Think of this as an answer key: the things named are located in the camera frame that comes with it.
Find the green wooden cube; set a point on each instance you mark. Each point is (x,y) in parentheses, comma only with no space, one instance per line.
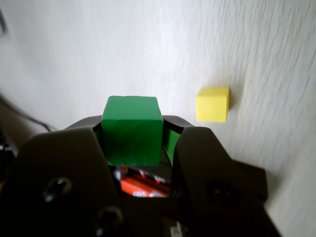
(132,133)

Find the yellow wooden cube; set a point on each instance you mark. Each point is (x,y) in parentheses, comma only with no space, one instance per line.
(212,106)

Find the orange white matchbox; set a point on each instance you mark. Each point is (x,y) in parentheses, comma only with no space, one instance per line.
(133,185)

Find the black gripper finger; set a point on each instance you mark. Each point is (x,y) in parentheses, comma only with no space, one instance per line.
(64,160)
(205,160)

